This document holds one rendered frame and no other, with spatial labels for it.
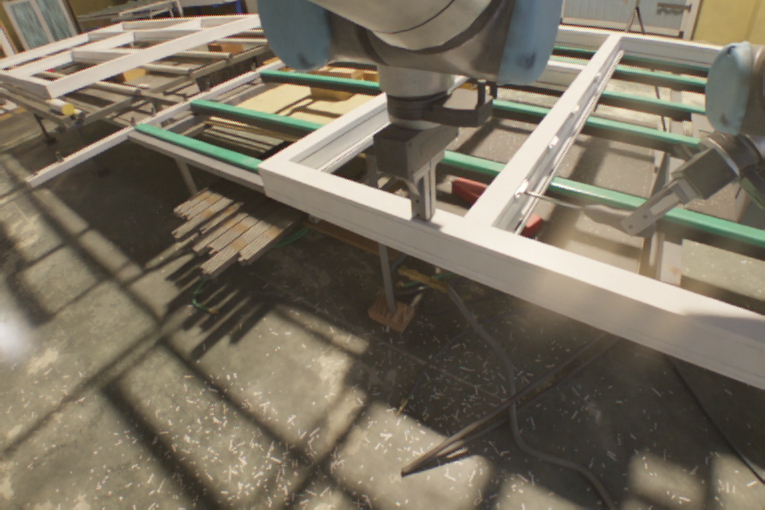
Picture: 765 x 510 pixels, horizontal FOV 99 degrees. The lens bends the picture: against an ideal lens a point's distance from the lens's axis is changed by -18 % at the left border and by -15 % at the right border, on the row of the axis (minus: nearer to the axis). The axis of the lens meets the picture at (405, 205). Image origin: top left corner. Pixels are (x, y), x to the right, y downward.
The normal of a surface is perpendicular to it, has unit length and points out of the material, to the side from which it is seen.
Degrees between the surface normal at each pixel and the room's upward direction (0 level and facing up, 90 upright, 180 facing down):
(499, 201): 0
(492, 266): 90
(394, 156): 90
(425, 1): 130
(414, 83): 90
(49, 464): 0
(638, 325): 90
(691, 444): 0
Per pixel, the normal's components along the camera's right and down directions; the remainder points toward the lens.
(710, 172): -0.51, 0.05
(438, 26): 0.27, 0.96
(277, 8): -0.65, 0.48
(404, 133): -0.07, -0.81
